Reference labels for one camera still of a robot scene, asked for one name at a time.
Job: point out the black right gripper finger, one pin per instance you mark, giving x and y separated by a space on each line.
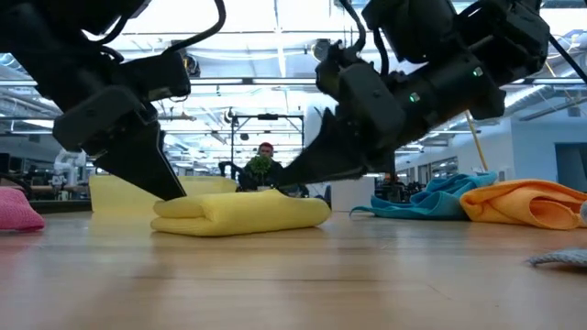
330 167

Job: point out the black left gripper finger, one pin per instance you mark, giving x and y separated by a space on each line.
142 160

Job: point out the yellow translucent plastic bin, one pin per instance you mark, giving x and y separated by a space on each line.
110 194

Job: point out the blue microfiber towel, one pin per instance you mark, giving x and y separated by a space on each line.
431 204

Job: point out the yellow microfiber towel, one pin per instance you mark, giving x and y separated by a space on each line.
238 213

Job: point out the pink microfiber towel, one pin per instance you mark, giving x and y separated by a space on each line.
18 211

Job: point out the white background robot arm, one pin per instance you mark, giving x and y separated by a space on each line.
69 165

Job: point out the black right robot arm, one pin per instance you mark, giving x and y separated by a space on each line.
458 41

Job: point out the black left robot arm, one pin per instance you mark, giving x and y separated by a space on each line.
55 46

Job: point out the orange microfiber towel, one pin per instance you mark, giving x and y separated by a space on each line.
527 201

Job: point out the grey microfiber towel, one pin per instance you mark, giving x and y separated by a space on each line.
559 257

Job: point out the snake plant in white pot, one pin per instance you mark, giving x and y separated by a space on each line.
351 194

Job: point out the person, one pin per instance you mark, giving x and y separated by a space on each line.
277 172

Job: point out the small green bush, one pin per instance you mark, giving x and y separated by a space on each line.
259 167

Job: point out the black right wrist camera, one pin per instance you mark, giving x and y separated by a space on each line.
337 69

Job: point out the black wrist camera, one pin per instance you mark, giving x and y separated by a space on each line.
337 69
156 78

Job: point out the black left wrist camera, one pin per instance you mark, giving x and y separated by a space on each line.
156 78

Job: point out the black background rig frame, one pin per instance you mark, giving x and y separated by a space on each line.
268 117

